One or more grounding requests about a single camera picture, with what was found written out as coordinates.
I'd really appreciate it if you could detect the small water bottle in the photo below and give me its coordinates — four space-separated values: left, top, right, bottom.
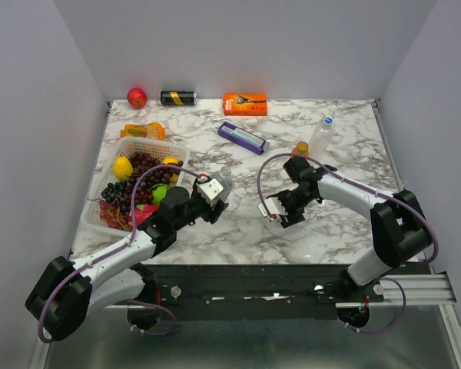
211 166 233 202

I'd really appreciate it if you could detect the orange juice bottle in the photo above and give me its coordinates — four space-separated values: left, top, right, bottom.
292 141 310 157

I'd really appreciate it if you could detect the orange bottle cap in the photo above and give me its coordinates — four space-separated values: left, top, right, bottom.
296 141 309 152

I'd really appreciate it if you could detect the large clear plastic bottle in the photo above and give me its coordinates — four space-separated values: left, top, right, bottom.
309 120 335 161

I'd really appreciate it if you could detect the blue white bottle cap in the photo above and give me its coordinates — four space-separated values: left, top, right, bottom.
323 117 333 127

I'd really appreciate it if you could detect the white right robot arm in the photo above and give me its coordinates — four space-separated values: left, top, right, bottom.
264 156 434 301

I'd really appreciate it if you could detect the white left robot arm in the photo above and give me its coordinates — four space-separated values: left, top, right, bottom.
25 181 228 344

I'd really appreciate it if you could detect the yellow lemon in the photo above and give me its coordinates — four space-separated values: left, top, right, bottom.
162 157 179 183
113 156 134 181

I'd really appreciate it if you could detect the pink dragon fruit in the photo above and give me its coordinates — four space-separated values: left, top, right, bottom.
128 204 159 231

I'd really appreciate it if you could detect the dark red grapes bunch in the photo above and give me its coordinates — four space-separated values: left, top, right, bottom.
116 151 184 215

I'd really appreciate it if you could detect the purple toothpaste box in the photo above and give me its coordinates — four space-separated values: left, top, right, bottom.
217 121 269 155

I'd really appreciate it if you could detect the light red grapes bunch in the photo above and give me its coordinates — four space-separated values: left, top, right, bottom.
99 200 131 231

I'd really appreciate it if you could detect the orange snack bag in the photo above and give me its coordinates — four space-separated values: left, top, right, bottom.
120 121 166 141

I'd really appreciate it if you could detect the dark blue grapes bunch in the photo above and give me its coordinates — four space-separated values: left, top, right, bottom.
101 181 127 204

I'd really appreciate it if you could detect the white plastic basket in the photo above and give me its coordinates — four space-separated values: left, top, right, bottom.
81 136 191 238

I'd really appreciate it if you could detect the orange razor box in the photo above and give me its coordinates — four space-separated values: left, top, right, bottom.
223 94 268 116

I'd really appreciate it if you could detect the black gold can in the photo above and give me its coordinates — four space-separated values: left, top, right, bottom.
160 91 197 106

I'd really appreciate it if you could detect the red apple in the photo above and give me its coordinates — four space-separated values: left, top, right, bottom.
127 88 148 109

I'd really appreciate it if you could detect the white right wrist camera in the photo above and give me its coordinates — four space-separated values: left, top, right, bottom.
258 197 288 221

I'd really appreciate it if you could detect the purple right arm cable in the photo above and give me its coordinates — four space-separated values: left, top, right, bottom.
256 152 439 334

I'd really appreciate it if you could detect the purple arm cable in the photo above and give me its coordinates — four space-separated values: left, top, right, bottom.
37 164 207 343
256 152 439 334

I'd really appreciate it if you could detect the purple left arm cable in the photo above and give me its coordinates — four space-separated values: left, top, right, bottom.
37 164 207 343

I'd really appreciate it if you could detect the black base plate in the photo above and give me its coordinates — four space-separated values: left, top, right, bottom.
61 263 435 322

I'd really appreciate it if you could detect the aluminium mounting rail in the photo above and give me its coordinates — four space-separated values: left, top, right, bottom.
87 271 456 313

